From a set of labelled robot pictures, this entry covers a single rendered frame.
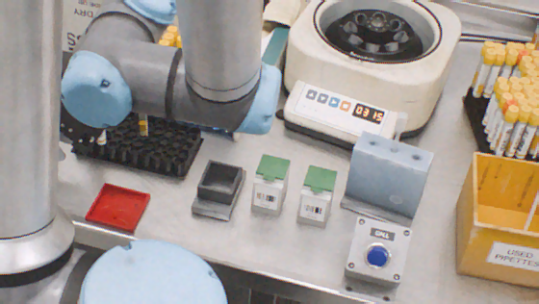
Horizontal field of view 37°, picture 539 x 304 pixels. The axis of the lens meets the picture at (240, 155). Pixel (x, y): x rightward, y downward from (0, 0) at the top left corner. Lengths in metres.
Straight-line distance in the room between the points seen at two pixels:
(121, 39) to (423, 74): 0.51
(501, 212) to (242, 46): 0.59
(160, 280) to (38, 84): 0.18
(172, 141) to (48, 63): 0.61
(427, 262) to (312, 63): 0.34
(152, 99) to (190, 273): 0.23
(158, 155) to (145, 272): 0.52
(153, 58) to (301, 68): 0.44
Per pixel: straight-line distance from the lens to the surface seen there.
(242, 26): 0.68
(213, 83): 0.75
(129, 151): 1.16
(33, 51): 0.58
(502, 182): 1.16
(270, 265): 1.06
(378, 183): 1.11
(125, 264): 0.66
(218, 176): 1.14
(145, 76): 0.82
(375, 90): 1.20
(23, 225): 0.64
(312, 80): 1.23
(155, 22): 0.90
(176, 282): 0.66
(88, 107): 0.84
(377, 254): 1.00
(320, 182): 1.07
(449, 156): 1.26
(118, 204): 1.12
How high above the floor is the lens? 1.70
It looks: 44 degrees down
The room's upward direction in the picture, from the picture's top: 4 degrees clockwise
